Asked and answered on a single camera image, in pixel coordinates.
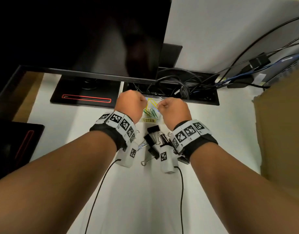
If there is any person's right hand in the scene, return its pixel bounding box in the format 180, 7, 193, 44
157, 98, 192, 131

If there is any person's left hand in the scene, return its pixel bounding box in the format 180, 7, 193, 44
115, 90, 148, 123

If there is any clear plastic paper clip box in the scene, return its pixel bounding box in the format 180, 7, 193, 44
141, 96, 165, 123

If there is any person's right forearm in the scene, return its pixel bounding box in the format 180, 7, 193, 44
188, 143, 299, 234

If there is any person's left forearm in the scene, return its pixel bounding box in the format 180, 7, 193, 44
0, 130, 117, 234

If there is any pile of coloured paper clips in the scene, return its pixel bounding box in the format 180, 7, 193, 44
143, 98, 162, 118

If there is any left wristband with square markers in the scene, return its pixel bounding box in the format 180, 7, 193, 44
89, 111, 137, 152

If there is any wristband with square markers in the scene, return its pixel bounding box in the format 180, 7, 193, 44
89, 111, 137, 152
169, 120, 218, 162

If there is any right wristband with square markers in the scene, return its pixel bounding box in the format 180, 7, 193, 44
169, 120, 218, 162

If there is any black box behind monitor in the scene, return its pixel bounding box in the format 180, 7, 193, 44
158, 43, 183, 69

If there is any black monitor base red outline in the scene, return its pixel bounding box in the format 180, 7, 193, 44
50, 75, 121, 107
0, 120, 45, 177

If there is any large black monitor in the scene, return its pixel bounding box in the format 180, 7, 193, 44
8, 0, 173, 84

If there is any white plug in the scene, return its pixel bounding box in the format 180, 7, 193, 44
253, 73, 267, 85

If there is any black power adapter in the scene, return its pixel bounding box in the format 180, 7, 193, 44
249, 53, 271, 70

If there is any brown cardboard box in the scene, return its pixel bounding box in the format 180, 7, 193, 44
252, 64, 299, 198

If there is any grey flat device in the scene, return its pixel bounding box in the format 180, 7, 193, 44
263, 54, 299, 87

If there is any bundle of black cables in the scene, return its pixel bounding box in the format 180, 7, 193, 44
147, 68, 219, 100

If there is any white right wrist camera module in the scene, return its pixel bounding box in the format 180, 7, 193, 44
159, 143, 181, 174

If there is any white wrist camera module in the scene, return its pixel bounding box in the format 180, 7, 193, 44
115, 141, 138, 168
159, 143, 181, 174

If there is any white left wrist camera module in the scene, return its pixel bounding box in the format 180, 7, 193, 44
115, 141, 138, 168

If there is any blue cable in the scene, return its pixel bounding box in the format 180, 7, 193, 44
214, 53, 299, 86

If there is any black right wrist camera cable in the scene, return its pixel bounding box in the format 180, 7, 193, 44
174, 166, 184, 234

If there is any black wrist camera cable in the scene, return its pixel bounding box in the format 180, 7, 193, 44
174, 166, 184, 234
84, 159, 122, 234

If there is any black left wrist camera cable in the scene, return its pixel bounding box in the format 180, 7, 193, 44
84, 159, 122, 234

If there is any thick black cable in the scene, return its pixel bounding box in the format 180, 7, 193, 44
219, 15, 299, 79

